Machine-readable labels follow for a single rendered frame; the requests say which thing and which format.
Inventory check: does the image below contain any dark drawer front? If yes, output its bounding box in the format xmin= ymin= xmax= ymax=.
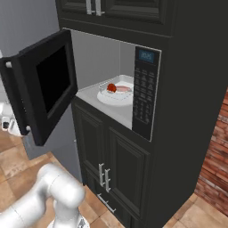
xmin=85 ymin=177 xmax=135 ymax=228

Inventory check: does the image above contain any pink steak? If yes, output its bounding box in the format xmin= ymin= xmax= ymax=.
xmin=115 ymin=85 xmax=134 ymax=94

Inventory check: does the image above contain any red tomato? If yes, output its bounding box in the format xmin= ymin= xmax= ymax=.
xmin=106 ymin=83 xmax=118 ymax=94

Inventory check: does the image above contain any silver drawer handle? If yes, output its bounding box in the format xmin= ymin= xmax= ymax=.
xmin=96 ymin=192 xmax=117 ymax=215

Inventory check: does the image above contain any dark cupboard door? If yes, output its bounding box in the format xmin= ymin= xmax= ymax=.
xmin=104 ymin=126 xmax=153 ymax=220
xmin=94 ymin=0 xmax=176 ymax=32
xmin=72 ymin=102 xmax=107 ymax=185
xmin=56 ymin=0 xmax=96 ymax=16

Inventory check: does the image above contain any silver cupboard handle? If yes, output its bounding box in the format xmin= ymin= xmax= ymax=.
xmin=94 ymin=0 xmax=106 ymax=17
xmin=104 ymin=167 xmax=111 ymax=193
xmin=98 ymin=162 xmax=105 ymax=188
xmin=85 ymin=0 xmax=93 ymax=15

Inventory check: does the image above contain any black microwave door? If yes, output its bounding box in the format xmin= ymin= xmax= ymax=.
xmin=0 ymin=28 xmax=79 ymax=147

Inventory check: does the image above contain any white microwave turntable plate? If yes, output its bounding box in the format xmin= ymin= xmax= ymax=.
xmin=96 ymin=81 xmax=134 ymax=107

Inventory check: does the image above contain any tall dark cabinet housing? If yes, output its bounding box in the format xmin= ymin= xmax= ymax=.
xmin=54 ymin=0 xmax=228 ymax=228

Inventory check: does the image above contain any black microwave oven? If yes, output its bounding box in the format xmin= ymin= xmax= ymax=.
xmin=70 ymin=28 xmax=163 ymax=143

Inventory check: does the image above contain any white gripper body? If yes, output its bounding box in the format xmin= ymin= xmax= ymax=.
xmin=7 ymin=117 xmax=25 ymax=138

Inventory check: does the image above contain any black microwave door handle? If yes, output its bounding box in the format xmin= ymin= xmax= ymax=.
xmin=0 ymin=55 xmax=32 ymax=136

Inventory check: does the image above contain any clear tupperware container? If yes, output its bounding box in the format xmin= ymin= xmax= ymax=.
xmin=99 ymin=77 xmax=135 ymax=101

